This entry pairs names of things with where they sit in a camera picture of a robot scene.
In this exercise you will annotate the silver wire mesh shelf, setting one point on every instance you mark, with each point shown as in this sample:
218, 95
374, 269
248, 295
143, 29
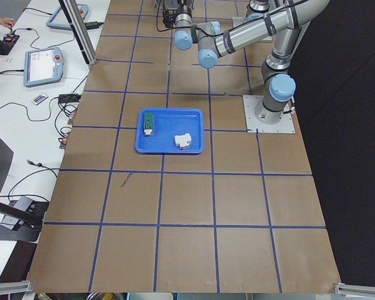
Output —
173, 4

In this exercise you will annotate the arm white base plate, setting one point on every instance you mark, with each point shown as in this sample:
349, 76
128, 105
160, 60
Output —
239, 24
260, 120

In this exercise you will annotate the small remote control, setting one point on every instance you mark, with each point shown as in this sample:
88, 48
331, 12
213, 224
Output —
39, 98

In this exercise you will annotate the aluminium frame post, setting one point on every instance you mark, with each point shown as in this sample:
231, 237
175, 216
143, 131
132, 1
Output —
73, 16

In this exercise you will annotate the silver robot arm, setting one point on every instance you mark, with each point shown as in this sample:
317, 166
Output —
283, 22

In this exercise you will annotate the green terminal block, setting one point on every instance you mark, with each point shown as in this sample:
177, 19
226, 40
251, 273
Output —
148, 123

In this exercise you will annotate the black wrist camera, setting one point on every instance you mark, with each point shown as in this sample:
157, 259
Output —
168, 18

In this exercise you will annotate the person at desk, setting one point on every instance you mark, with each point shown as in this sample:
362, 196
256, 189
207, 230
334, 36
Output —
7, 22

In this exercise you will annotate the black power adapter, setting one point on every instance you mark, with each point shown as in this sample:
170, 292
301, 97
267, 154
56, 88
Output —
69, 98

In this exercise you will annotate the near teach pendant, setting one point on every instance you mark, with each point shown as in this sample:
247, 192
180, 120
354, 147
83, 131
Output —
43, 66

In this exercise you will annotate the blue plastic tray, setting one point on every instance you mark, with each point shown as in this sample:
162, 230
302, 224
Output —
169, 122

